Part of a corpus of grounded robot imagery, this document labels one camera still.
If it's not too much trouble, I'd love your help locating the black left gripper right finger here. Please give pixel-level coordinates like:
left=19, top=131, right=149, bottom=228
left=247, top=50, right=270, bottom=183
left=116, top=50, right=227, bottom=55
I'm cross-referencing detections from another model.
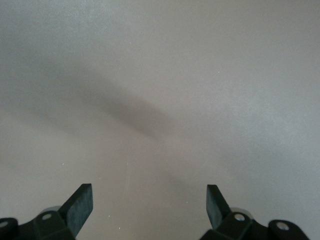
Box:
left=199, top=184, right=311, bottom=240

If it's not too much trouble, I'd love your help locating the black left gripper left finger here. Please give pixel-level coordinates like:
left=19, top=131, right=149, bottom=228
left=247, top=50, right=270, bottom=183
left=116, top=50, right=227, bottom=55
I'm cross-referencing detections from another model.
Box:
left=0, top=183, right=94, bottom=240

